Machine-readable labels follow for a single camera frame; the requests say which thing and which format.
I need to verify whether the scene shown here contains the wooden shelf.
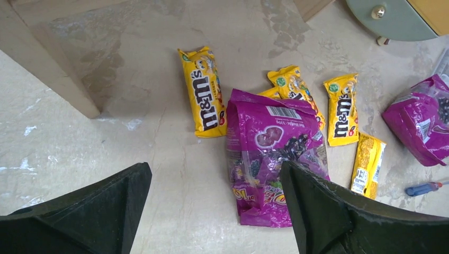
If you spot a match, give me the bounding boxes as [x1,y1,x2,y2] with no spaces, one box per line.
[1,1,119,119]

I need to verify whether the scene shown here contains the clear plastic packet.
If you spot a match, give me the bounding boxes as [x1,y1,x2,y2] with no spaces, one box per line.
[432,48,448,85]

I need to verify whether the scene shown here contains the yellow m&m bag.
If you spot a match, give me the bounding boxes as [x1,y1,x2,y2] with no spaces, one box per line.
[258,87,281,99]
[323,73,359,147]
[178,46,227,138]
[267,65,326,130]

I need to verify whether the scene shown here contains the round pastel drawer cabinet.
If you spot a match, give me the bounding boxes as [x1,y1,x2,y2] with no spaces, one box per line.
[346,0,448,46]

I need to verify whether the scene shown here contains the blue handled screwdriver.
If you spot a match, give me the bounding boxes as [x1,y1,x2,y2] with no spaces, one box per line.
[405,181,448,197]

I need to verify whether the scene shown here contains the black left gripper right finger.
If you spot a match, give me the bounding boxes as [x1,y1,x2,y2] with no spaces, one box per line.
[280,161,448,253]

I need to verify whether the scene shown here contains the purple candy bag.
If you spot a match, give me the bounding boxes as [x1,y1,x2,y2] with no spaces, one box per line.
[382,74,448,167]
[226,89,329,228]

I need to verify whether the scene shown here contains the yellow M&M bag face down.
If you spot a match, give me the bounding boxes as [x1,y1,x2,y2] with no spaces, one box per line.
[350,133,386,200]

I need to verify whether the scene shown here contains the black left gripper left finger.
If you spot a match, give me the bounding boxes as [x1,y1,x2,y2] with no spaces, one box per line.
[1,162,152,253]

